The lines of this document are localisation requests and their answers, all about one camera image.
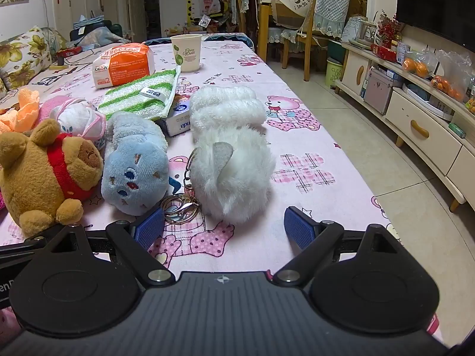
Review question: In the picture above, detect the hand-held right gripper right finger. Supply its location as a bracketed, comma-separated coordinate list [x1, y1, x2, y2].
[273, 208, 405, 289]

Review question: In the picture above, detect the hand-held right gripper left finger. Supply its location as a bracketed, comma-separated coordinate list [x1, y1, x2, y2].
[45, 208, 176, 289]

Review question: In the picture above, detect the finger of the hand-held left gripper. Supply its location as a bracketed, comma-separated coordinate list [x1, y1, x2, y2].
[0, 235, 50, 259]

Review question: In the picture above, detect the blue plush toy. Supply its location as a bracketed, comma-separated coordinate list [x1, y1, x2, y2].
[101, 111, 170, 216]

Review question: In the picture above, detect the brown bear plush red scarf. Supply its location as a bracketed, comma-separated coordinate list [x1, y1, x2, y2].
[0, 119, 105, 236]

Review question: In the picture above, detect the white fluffy plush with keyring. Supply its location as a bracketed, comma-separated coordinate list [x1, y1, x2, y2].
[160, 124, 277, 226]

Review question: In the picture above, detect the purple white tissue pack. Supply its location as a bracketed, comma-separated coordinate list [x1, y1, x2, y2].
[156, 94, 194, 137]

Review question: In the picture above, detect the white pink baby hat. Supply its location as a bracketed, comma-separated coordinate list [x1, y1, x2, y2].
[50, 98, 107, 151]

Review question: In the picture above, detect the green striped cleaning cloth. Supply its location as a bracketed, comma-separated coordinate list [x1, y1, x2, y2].
[97, 66, 182, 121]

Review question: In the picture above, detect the orange frilly cloth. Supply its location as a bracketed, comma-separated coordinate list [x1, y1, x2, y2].
[0, 88, 41, 134]

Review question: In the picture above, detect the white fluffy plush roll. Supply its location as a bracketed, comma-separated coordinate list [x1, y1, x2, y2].
[189, 85, 267, 134]

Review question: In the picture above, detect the cream tv cabinet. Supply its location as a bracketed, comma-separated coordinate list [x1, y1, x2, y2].
[336, 41, 475, 214]

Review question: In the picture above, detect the grey storage box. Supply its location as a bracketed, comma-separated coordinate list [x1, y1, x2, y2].
[365, 69, 394, 114]

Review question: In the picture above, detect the light green bin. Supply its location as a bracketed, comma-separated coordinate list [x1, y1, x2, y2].
[325, 58, 346, 88]

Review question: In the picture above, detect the orange tissue pack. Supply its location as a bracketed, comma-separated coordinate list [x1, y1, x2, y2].
[91, 42, 156, 90]

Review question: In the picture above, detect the wooden chair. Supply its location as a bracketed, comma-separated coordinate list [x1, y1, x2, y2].
[281, 0, 351, 82]

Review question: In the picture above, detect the white paper cup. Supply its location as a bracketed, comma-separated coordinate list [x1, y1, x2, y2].
[170, 33, 203, 73]

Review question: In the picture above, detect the dark green bin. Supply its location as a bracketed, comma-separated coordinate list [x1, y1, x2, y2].
[327, 40, 349, 63]

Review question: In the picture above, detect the floral sofa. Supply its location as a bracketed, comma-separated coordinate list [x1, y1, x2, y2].
[0, 26, 71, 99]

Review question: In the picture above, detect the red gift box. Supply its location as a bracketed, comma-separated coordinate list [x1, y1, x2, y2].
[371, 44, 398, 62]

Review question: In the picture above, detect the blue grey cloth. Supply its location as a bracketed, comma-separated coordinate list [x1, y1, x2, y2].
[80, 29, 131, 47]

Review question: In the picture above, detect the bag of oranges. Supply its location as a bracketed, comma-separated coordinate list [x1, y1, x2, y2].
[430, 50, 474, 101]
[403, 50, 438, 78]

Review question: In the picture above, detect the black luggage bag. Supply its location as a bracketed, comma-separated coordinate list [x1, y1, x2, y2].
[70, 15, 124, 42]

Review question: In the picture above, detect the wooden dining table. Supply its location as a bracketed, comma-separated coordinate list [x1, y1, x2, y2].
[257, 0, 283, 63]

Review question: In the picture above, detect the red flower decoration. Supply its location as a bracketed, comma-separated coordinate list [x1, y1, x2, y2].
[375, 9, 403, 49]

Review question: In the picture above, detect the quilted chair cover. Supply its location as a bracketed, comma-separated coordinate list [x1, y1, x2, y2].
[312, 0, 351, 38]

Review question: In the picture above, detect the cream printed cloth cover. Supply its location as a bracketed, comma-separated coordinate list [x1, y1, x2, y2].
[270, 0, 317, 31]

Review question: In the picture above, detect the lace covered chair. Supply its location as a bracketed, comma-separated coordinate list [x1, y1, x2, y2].
[232, 0, 260, 35]

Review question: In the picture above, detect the black television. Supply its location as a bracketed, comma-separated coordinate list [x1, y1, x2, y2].
[395, 0, 475, 54]

